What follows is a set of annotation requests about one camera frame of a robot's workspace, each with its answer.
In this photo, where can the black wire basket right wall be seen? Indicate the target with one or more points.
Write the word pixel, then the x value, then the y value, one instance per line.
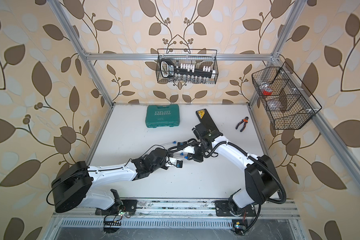
pixel 288 101

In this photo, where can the aluminium frame post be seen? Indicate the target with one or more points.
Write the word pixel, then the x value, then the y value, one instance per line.
pixel 57 9

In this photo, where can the black wire basket back wall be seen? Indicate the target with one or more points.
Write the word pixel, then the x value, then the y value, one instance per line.
pixel 196 56

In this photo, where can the orange black pliers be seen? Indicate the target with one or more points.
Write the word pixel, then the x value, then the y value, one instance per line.
pixel 242 123

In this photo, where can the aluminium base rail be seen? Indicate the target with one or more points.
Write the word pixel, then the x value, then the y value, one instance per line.
pixel 178 214

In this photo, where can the green plastic tool case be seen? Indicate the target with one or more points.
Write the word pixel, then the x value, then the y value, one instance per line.
pixel 162 116

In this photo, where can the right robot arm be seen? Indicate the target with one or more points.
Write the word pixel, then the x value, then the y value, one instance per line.
pixel 262 183

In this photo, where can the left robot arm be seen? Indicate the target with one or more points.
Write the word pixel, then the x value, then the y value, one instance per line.
pixel 80 185

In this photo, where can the black tool case yellow label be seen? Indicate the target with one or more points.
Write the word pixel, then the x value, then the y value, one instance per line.
pixel 206 120

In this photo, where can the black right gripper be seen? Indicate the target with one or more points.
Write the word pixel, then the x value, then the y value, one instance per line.
pixel 199 158

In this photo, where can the black socket holder rail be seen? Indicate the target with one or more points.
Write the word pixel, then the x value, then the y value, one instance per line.
pixel 167 68

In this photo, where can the black wire basket wall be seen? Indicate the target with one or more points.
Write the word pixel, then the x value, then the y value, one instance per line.
pixel 196 56
pixel 288 101

